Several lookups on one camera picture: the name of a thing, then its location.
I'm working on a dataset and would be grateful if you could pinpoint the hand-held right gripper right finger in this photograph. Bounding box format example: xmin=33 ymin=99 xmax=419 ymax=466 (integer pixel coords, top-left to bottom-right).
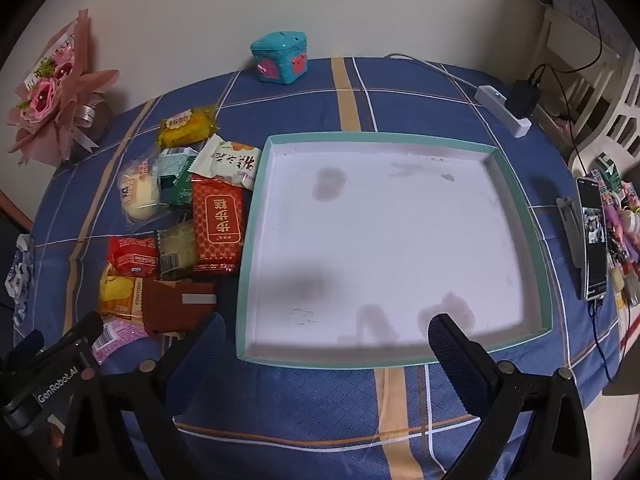
xmin=427 ymin=313 xmax=606 ymax=480

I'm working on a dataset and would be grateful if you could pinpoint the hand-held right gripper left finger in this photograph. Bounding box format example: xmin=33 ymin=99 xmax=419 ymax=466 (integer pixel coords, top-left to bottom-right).
xmin=59 ymin=311 xmax=227 ymax=480

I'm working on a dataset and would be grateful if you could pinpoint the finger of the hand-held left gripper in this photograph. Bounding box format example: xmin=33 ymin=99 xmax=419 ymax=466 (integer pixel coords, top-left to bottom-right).
xmin=46 ymin=311 xmax=105 ymax=358

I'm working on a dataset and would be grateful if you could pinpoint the pale green pastry packet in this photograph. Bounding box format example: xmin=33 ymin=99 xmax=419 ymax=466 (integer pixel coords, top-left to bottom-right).
xmin=156 ymin=219 xmax=199 ymax=281

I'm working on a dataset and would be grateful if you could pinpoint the white tray box teal rim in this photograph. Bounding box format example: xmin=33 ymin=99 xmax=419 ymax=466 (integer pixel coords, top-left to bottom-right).
xmin=235 ymin=132 xmax=553 ymax=367

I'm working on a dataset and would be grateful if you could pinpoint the pink glitter snack packet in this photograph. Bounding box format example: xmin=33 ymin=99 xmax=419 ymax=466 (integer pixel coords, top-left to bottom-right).
xmin=90 ymin=317 xmax=151 ymax=366

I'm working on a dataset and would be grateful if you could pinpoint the brown snack packet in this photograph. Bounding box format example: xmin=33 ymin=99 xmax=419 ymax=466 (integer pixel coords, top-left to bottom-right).
xmin=135 ymin=279 xmax=218 ymax=336

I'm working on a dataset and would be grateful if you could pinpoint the yellow orange snack packet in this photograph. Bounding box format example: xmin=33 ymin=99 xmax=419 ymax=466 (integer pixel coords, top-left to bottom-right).
xmin=97 ymin=265 xmax=151 ymax=321

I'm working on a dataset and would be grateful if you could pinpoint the blue white packet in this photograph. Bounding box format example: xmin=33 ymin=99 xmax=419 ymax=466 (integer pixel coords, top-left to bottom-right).
xmin=4 ymin=234 xmax=36 ymax=326

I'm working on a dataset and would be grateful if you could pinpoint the small red snack packet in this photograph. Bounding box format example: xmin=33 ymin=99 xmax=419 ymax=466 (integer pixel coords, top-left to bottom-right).
xmin=106 ymin=236 xmax=161 ymax=278

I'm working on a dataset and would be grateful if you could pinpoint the blue plaid tablecloth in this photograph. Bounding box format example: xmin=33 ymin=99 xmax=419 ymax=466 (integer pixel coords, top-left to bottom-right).
xmin=12 ymin=55 xmax=631 ymax=480

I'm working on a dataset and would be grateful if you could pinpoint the large red snack packet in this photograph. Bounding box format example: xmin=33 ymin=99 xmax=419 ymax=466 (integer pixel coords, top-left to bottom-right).
xmin=190 ymin=174 xmax=246 ymax=275

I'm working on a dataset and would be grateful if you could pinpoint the clear bun packet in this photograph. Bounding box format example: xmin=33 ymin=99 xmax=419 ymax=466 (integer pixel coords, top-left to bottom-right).
xmin=116 ymin=152 xmax=168 ymax=231

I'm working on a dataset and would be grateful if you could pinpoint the green snack packet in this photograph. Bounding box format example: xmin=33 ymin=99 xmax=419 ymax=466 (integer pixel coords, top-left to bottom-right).
xmin=156 ymin=147 xmax=198 ymax=207

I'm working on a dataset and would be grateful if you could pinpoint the grey phone stand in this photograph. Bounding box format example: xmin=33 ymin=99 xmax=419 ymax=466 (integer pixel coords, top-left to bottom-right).
xmin=556 ymin=196 xmax=588 ymax=271

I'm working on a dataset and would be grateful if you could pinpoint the smartphone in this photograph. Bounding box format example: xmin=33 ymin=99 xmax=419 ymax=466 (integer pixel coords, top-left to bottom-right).
xmin=576 ymin=176 xmax=609 ymax=302

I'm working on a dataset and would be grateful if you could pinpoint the white packet orange print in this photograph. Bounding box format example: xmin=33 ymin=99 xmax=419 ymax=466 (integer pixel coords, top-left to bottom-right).
xmin=191 ymin=133 xmax=262 ymax=191

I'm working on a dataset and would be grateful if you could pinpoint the white power strip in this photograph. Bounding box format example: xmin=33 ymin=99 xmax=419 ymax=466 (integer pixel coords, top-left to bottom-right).
xmin=472 ymin=85 xmax=533 ymax=138

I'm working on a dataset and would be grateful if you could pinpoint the black charger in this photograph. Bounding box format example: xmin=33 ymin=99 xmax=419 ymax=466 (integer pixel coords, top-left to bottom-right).
xmin=506 ymin=80 xmax=543 ymax=120

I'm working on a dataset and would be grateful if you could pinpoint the teal toy chest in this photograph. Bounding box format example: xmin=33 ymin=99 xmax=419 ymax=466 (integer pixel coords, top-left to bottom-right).
xmin=250 ymin=30 xmax=309 ymax=84

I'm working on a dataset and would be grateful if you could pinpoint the white plastic chair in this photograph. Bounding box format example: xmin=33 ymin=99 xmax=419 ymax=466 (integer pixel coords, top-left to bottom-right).
xmin=530 ymin=5 xmax=640 ymax=171

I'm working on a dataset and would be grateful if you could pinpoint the blue cable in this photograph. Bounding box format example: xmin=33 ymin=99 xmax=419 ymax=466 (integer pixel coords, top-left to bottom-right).
xmin=590 ymin=300 xmax=618 ymax=386

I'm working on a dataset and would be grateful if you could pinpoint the pile of colourful keychains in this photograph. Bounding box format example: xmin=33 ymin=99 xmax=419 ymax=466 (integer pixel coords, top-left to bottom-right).
xmin=600 ymin=170 xmax=640 ymax=311

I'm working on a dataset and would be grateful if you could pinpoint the black cable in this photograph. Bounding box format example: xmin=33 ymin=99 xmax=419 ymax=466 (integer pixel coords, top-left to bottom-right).
xmin=529 ymin=7 xmax=606 ymax=91
xmin=547 ymin=67 xmax=583 ymax=171

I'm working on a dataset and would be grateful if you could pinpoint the white cable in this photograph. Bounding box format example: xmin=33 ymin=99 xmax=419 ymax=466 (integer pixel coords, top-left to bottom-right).
xmin=382 ymin=52 xmax=483 ymax=106

